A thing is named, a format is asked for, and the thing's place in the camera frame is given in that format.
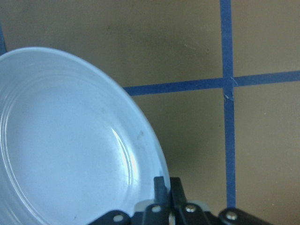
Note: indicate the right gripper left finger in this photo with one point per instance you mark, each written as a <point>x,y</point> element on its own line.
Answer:
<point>156,213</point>

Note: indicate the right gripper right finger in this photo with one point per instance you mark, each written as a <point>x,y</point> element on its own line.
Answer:
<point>188,213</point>

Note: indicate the blue plate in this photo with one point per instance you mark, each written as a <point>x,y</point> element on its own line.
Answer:
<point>73,143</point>

